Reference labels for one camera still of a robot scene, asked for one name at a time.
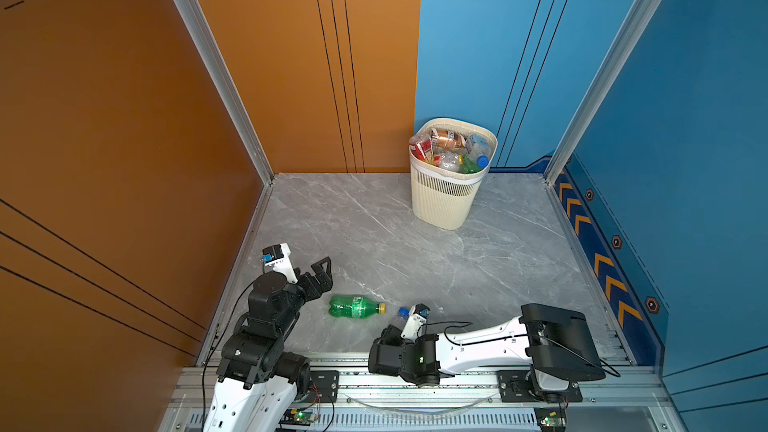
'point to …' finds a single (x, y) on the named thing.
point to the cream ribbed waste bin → (466, 185)
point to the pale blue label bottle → (478, 147)
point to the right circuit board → (551, 419)
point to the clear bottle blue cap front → (401, 319)
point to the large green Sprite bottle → (354, 306)
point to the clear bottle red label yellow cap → (448, 161)
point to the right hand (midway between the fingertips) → (380, 345)
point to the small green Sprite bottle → (469, 167)
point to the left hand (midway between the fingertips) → (317, 262)
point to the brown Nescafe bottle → (447, 139)
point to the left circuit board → (294, 416)
